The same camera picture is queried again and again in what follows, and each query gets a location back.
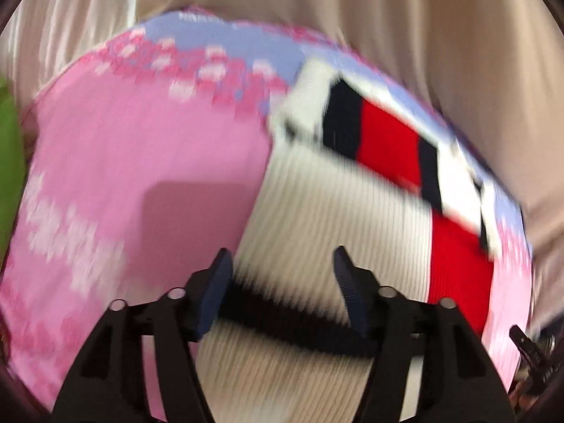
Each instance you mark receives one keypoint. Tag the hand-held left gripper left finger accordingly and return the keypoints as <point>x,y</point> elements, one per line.
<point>216,291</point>

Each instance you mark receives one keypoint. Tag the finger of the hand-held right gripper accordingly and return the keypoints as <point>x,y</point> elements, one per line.
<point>526,346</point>

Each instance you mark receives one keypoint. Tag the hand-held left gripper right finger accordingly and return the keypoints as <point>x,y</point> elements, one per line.
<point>350,288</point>

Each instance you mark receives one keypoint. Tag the white red navy knit sweater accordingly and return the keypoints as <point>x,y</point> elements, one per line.
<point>326,211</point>

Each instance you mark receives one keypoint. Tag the pink floral blanket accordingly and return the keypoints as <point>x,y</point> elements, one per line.
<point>110,176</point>

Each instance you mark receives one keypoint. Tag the green cloth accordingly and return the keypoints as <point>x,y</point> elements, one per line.
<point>9,158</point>

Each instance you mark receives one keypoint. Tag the beige curtain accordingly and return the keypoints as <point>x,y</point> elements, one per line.
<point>352,17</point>

